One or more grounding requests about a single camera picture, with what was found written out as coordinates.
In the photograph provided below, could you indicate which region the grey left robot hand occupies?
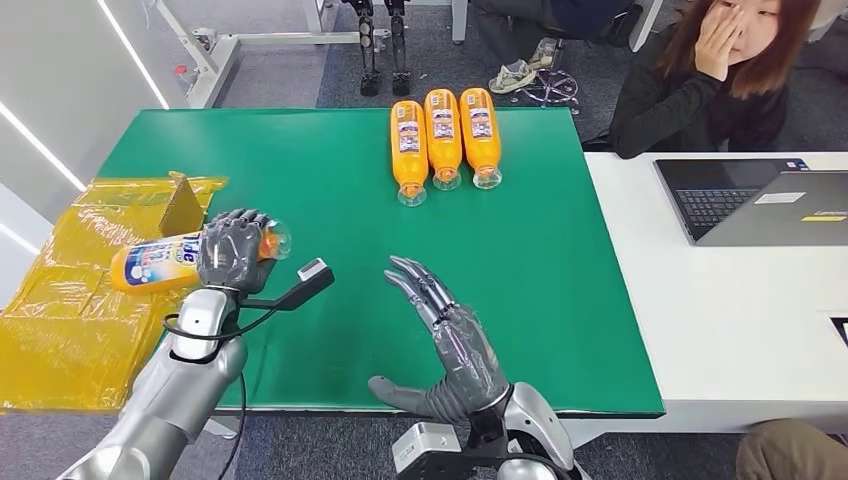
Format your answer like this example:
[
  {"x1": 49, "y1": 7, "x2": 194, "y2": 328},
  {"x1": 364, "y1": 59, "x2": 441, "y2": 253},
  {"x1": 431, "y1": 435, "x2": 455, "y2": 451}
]
[{"x1": 196, "y1": 207, "x2": 280, "y2": 297}]

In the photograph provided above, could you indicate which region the person's right hand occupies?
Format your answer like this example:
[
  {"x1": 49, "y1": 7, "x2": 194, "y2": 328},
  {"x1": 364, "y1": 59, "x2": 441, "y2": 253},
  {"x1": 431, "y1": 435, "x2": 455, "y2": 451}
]
[{"x1": 692, "y1": 0, "x2": 747, "y2": 83}]

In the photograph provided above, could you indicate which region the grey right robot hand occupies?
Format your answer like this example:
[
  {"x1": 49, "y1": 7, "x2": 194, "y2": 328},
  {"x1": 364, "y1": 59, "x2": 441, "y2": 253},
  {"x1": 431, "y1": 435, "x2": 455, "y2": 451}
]
[{"x1": 367, "y1": 255, "x2": 512, "y2": 425}]

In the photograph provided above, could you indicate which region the orange bottle with clear cap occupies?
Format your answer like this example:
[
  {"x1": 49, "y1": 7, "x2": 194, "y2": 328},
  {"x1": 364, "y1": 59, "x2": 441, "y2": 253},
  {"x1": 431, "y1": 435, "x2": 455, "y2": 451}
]
[
  {"x1": 458, "y1": 86, "x2": 504, "y2": 191},
  {"x1": 423, "y1": 87, "x2": 464, "y2": 193},
  {"x1": 109, "y1": 219, "x2": 293, "y2": 297},
  {"x1": 389, "y1": 99, "x2": 430, "y2": 209}
]

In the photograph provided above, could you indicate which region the person at white desk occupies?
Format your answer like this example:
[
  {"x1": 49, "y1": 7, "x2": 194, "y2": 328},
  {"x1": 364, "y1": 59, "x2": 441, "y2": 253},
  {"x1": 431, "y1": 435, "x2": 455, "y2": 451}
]
[{"x1": 608, "y1": 0, "x2": 823, "y2": 161}]

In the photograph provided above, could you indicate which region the green table mat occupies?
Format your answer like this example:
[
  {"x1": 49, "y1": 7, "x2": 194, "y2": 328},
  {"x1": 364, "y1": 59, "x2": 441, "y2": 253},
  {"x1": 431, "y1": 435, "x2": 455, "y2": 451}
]
[{"x1": 95, "y1": 107, "x2": 666, "y2": 419}]

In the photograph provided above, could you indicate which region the seated person in background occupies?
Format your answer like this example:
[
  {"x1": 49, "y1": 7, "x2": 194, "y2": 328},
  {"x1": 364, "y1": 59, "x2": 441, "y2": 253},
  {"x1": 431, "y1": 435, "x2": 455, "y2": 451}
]
[{"x1": 471, "y1": 0, "x2": 639, "y2": 95}]

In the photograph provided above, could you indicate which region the chrome chair base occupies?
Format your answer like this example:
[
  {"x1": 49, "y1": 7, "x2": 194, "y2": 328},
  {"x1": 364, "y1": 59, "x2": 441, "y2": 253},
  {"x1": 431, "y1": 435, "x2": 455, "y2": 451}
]
[{"x1": 508, "y1": 39, "x2": 582, "y2": 116}]

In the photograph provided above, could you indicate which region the grey and black laptop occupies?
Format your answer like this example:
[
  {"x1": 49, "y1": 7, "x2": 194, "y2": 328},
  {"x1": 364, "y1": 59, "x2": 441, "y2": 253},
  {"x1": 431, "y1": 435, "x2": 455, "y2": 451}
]
[{"x1": 653, "y1": 157, "x2": 848, "y2": 248}]

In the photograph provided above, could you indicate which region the yellow film wrapped cardboard box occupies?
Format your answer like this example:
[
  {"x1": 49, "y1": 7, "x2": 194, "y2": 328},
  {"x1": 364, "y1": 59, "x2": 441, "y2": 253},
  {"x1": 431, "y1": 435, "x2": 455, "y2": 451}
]
[{"x1": 0, "y1": 171, "x2": 229, "y2": 414}]

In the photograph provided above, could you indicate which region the black robot leg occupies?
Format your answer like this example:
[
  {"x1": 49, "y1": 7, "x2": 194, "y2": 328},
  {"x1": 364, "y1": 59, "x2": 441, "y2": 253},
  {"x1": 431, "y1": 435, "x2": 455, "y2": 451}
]
[
  {"x1": 384, "y1": 0, "x2": 413, "y2": 98},
  {"x1": 341, "y1": 0, "x2": 384, "y2": 99}
]

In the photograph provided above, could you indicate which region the person's leg in brown trousers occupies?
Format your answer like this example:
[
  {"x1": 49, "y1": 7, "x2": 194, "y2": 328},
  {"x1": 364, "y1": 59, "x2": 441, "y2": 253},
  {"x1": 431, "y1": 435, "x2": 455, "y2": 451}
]
[{"x1": 734, "y1": 417, "x2": 848, "y2": 480}]

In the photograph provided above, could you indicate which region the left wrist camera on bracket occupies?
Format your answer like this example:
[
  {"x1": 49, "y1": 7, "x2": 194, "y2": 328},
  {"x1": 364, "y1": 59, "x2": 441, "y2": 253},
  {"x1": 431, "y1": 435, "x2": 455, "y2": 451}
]
[{"x1": 237, "y1": 257, "x2": 337, "y2": 313}]

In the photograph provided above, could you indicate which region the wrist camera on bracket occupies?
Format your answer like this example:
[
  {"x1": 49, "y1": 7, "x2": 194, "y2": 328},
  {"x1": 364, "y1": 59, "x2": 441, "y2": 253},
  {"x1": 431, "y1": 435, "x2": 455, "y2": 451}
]
[
  {"x1": 237, "y1": 257, "x2": 337, "y2": 313},
  {"x1": 391, "y1": 421, "x2": 482, "y2": 480}
]

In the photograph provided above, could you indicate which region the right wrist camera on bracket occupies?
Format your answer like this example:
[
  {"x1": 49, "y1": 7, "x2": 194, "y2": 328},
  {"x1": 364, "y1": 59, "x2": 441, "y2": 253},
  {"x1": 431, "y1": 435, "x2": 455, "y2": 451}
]
[{"x1": 391, "y1": 421, "x2": 482, "y2": 480}]

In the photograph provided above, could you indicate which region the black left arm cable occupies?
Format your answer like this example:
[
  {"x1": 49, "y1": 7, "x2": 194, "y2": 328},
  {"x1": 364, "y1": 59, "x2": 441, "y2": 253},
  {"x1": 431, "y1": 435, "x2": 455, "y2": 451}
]
[{"x1": 161, "y1": 301, "x2": 281, "y2": 480}]

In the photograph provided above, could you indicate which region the white metal frame stand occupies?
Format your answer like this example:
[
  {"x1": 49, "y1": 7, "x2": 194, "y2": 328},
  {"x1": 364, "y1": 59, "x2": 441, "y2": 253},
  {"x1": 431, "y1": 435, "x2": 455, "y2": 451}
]
[{"x1": 150, "y1": 0, "x2": 392, "y2": 111}]

